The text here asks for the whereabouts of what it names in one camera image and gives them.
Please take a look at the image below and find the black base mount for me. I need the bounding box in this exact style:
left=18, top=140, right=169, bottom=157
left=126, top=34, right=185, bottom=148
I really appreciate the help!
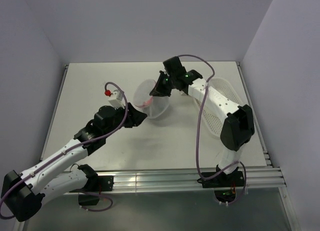
left=197, top=169, right=246, bottom=189
left=75, top=175, right=114, bottom=193

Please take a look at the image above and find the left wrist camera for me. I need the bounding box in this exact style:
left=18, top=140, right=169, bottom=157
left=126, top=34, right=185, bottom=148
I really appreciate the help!
left=104, top=89, right=125, bottom=109

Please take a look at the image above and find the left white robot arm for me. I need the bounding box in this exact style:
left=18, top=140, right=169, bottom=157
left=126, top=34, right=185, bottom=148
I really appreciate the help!
left=0, top=103, right=147, bottom=222

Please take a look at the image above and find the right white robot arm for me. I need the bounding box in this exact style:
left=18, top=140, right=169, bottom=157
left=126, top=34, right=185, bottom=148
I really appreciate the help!
left=149, top=56, right=255, bottom=186

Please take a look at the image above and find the white mesh laundry bag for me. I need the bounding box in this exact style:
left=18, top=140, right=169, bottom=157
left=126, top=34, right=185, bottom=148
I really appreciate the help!
left=133, top=79, right=170, bottom=119

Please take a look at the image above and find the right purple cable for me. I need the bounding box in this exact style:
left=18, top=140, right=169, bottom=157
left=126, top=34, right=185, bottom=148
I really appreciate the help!
left=178, top=54, right=248, bottom=206

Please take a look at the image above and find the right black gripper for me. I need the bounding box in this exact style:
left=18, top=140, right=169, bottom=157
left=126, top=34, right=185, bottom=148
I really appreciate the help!
left=150, top=71, right=176, bottom=98

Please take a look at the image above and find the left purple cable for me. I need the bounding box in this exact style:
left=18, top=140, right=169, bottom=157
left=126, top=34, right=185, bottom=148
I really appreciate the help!
left=0, top=81, right=130, bottom=220

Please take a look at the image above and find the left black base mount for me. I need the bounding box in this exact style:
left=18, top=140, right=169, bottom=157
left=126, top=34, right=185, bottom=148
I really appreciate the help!
left=75, top=175, right=114, bottom=193

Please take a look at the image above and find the aluminium mounting rail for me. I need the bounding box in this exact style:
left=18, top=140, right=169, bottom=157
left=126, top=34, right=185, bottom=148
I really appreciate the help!
left=23, top=150, right=287, bottom=196

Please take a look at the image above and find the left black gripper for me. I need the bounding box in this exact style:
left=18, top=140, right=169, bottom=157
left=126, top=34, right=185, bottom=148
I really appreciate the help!
left=103, top=102, right=147, bottom=138

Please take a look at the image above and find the white perforated plastic basket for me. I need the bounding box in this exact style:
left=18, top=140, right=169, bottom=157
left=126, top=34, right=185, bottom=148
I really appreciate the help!
left=188, top=77, right=245, bottom=139

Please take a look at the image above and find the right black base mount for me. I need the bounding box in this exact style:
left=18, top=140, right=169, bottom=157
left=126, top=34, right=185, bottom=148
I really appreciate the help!
left=197, top=169, right=246, bottom=189

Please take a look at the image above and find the purple cable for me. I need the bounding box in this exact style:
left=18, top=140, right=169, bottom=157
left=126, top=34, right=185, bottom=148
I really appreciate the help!
left=0, top=81, right=130, bottom=220
left=178, top=54, right=248, bottom=206

